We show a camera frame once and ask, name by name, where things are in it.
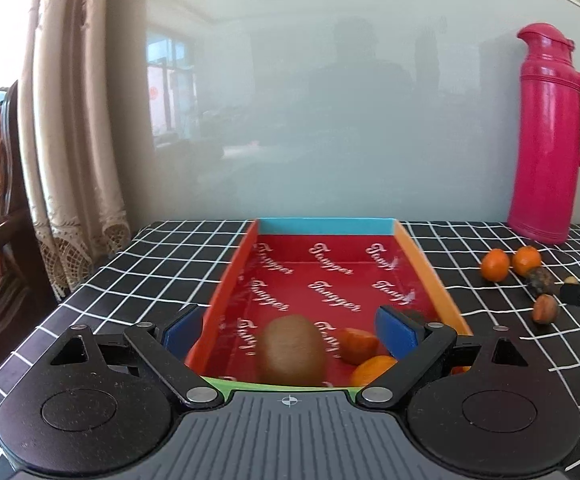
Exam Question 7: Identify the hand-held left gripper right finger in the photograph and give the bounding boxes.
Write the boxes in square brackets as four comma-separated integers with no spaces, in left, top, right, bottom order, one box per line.
[355,304,533,408]

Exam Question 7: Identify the beige lace curtain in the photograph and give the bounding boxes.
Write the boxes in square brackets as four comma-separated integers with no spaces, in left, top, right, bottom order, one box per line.
[17,0,133,306]

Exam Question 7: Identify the dark dried fruit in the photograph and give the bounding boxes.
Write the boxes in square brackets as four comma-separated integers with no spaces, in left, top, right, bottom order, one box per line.
[527,266,553,293]

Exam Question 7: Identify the colourful cardboard box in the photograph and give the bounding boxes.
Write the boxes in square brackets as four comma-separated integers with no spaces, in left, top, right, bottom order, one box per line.
[184,217,473,396]

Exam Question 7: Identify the orange carrot piece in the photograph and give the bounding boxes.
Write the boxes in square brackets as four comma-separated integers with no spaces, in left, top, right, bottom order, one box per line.
[339,328,381,366]

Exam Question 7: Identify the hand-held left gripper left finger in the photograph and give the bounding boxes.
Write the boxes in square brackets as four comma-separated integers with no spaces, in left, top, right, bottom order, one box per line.
[45,304,226,408]

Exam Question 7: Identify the brown kiwi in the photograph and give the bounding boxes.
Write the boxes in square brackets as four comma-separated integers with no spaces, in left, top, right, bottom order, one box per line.
[256,314,328,386]

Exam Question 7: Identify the red thermos jug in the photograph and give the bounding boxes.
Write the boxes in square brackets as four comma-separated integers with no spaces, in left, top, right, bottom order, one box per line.
[507,22,580,246]

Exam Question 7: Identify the small tangerine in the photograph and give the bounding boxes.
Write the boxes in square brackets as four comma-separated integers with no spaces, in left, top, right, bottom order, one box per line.
[481,249,511,281]
[513,245,542,277]

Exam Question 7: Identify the brown round fruit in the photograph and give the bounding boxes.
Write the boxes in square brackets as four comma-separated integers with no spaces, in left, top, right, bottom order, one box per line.
[533,294,560,324]

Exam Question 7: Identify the large tangerine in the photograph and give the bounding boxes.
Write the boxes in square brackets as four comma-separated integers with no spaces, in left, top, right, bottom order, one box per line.
[351,355,398,388]

